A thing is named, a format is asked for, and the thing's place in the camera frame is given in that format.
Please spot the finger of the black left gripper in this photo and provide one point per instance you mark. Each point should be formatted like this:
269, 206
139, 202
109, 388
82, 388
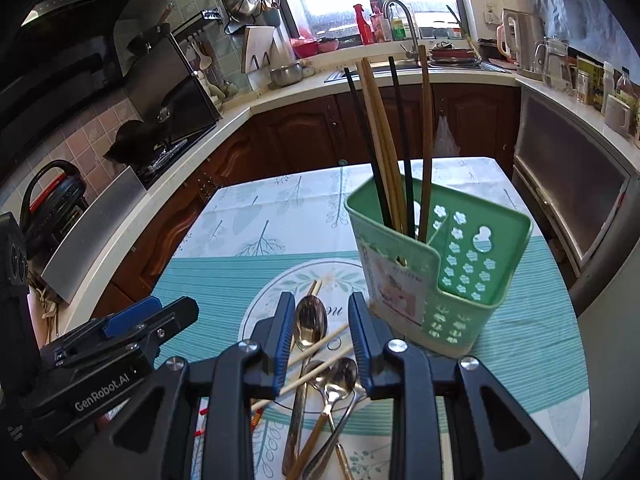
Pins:
136, 350

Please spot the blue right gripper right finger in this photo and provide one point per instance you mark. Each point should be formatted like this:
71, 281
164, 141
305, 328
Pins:
369, 335

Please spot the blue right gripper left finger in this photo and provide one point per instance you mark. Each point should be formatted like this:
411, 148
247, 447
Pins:
274, 336

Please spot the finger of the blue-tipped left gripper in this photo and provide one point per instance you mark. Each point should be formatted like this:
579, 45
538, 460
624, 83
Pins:
99, 330

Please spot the steel spoon wooden handle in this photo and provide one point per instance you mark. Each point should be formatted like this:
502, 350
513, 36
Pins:
337, 386

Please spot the bamboo chopstick red end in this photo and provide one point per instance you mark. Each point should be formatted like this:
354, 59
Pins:
387, 145
375, 145

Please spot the dark brown wooden chopstick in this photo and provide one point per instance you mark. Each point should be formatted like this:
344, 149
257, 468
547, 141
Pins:
427, 142

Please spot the white chopstick red striped end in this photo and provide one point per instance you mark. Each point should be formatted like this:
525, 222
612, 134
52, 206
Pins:
312, 374

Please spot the steel kitchen faucet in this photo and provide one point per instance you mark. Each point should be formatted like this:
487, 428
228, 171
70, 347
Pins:
405, 31

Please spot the large steel spoon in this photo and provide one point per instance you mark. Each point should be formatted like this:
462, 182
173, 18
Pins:
311, 323

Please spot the steel fork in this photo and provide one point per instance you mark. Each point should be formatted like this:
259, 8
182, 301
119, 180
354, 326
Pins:
335, 434

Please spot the small steel spoon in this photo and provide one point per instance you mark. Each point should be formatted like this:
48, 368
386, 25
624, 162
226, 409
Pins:
337, 385

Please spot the leaf pattern tablecloth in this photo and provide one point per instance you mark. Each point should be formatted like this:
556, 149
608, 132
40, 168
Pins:
254, 241

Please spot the green plastic utensil holder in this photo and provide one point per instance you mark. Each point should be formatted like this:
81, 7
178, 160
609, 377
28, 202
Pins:
441, 292

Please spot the black wok on stove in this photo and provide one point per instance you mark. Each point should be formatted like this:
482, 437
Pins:
139, 143

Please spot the steel bowl on counter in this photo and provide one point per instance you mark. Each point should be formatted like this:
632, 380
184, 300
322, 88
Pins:
287, 75

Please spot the black range hood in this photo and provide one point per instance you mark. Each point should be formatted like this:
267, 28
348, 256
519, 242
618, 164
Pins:
56, 65

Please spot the red spray bottle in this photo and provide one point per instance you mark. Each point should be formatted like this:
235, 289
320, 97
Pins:
363, 26

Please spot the white mug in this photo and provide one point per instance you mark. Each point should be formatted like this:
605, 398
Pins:
617, 115

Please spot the glass pitcher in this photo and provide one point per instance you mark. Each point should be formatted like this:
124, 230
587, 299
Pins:
551, 55

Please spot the steel electric kettle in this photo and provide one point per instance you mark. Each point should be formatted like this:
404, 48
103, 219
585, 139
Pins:
518, 38

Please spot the black rice cooker red handle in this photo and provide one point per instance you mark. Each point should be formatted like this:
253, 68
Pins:
47, 220

